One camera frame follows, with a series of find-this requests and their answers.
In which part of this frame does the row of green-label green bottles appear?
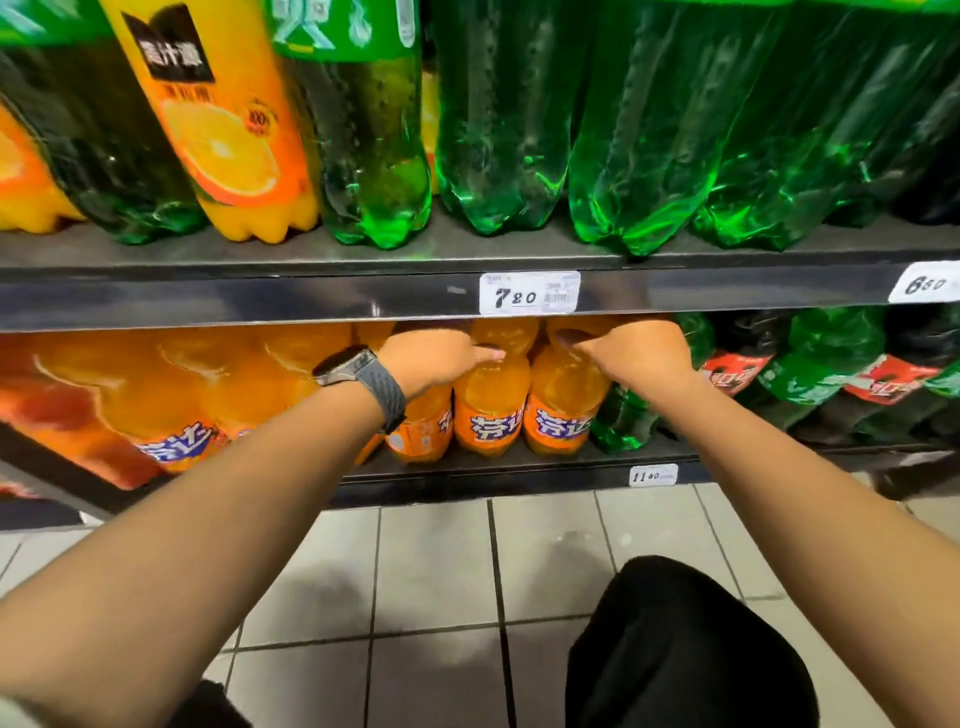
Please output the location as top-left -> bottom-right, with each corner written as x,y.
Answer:
688,0 -> 960,254

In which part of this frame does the row of orange soda bottles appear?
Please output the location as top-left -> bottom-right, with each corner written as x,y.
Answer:
33,320 -> 391,476

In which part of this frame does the light green soda bottle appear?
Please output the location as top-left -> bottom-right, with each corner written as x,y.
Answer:
260,0 -> 436,251

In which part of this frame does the person's right leg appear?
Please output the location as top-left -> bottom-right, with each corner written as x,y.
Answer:
564,554 -> 820,728

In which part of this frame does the person's left forearm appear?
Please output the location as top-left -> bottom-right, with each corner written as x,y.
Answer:
0,382 -> 385,728

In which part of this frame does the blue-label orange soda bottle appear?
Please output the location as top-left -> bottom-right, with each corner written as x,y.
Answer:
521,316 -> 614,459
452,318 -> 534,460
384,382 -> 457,465

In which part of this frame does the small white price tag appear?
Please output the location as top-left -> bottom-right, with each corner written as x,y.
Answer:
628,462 -> 681,490

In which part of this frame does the person's right hand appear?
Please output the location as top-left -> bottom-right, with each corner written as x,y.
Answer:
573,318 -> 695,395

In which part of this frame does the person's left hand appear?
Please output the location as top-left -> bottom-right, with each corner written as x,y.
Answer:
374,328 -> 508,403

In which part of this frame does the green-label green soda bottle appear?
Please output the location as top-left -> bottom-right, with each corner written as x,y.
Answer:
738,305 -> 888,434
566,0 -> 790,259
429,0 -> 595,239
587,313 -> 719,457
920,358 -> 960,444
0,0 -> 210,247

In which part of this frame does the grey perforated-band wristwatch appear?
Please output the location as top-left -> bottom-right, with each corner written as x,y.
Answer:
313,346 -> 408,436

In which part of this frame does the black metal shelf rack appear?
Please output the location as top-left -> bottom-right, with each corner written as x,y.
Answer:
0,213 -> 960,526

